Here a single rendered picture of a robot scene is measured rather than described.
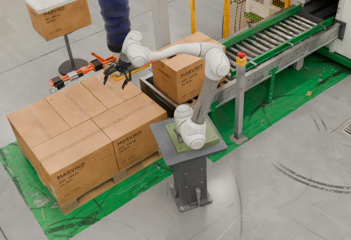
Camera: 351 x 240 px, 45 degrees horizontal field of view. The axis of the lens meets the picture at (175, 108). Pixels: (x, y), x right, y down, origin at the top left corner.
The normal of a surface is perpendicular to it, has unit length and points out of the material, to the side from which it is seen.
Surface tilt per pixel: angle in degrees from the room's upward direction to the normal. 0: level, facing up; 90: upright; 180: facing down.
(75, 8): 90
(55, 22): 90
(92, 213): 0
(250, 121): 0
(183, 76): 90
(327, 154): 0
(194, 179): 90
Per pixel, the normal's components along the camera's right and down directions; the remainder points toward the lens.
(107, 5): -0.17, 0.76
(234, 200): -0.07, -0.76
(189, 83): 0.61, 0.48
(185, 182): 0.32, 0.60
